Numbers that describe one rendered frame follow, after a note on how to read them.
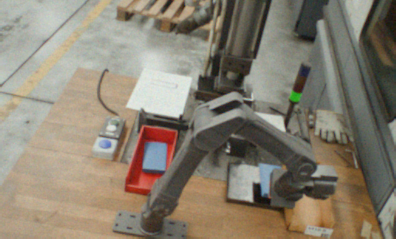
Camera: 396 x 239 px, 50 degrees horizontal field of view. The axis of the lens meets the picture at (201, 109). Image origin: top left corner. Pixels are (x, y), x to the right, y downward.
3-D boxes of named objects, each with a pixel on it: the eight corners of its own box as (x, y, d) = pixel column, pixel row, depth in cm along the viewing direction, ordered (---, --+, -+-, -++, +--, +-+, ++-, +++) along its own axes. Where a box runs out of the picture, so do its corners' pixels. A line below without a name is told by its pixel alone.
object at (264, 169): (262, 199, 124) (264, 192, 122) (258, 164, 136) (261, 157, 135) (285, 203, 124) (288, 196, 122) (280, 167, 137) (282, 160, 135)
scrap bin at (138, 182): (124, 192, 126) (124, 177, 122) (141, 138, 146) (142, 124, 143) (164, 199, 126) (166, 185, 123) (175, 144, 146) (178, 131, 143)
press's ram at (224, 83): (192, 108, 135) (208, 22, 117) (199, 67, 156) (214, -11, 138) (248, 118, 135) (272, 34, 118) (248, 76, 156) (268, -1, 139)
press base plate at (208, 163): (120, 169, 137) (120, 162, 136) (149, 86, 178) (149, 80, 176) (318, 204, 139) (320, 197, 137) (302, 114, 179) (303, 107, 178)
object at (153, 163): (141, 175, 132) (142, 168, 130) (145, 142, 144) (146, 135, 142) (164, 176, 133) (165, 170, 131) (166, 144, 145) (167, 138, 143)
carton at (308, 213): (285, 232, 125) (292, 214, 120) (280, 172, 145) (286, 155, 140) (328, 240, 125) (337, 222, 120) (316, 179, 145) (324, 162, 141)
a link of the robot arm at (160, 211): (170, 182, 113) (149, 179, 113) (169, 207, 106) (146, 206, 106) (168, 198, 117) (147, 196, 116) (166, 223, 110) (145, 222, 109)
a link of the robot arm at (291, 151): (315, 144, 107) (221, 82, 95) (325, 169, 99) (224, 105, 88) (281, 172, 112) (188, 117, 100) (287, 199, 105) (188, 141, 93)
